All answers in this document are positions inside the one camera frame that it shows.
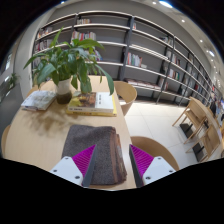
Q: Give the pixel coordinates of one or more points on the light wooden side table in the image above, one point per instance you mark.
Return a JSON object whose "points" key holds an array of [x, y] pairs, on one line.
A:
{"points": [[205, 110]]}

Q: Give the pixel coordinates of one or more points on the grey bookshelf unit with books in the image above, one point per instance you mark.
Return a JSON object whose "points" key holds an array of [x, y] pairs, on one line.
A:
{"points": [[146, 43]]}

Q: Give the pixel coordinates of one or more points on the person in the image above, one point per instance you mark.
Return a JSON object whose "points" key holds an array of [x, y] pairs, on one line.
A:
{"points": [[213, 106]]}

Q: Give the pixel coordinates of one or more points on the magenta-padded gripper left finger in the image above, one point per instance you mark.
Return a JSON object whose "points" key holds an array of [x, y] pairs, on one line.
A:
{"points": [[68, 170]]}

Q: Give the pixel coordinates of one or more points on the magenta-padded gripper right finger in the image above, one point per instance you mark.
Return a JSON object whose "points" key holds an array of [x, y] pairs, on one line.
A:
{"points": [[158, 168]]}

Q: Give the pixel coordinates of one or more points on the zigzag striped brown towel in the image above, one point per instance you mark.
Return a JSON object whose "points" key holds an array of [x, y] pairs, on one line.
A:
{"points": [[103, 150]]}

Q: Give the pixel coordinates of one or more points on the small green background plant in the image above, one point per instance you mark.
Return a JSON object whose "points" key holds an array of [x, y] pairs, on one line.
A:
{"points": [[12, 80]]}

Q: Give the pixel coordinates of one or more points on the group of ceiling lights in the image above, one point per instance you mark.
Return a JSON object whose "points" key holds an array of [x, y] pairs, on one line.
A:
{"points": [[165, 4]]}

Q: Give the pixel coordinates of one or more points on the green potted plant white pot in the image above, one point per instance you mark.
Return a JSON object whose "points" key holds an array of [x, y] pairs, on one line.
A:
{"points": [[65, 61]]}

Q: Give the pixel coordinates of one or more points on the yellow book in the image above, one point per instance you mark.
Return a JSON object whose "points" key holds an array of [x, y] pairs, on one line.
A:
{"points": [[96, 114]]}

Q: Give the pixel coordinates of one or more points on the slatted light wooden chair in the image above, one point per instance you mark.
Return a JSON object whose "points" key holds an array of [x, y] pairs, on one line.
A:
{"points": [[190, 115], [208, 141]]}

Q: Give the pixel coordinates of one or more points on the white cover book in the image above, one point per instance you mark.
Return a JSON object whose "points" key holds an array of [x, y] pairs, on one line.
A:
{"points": [[38, 100]]}

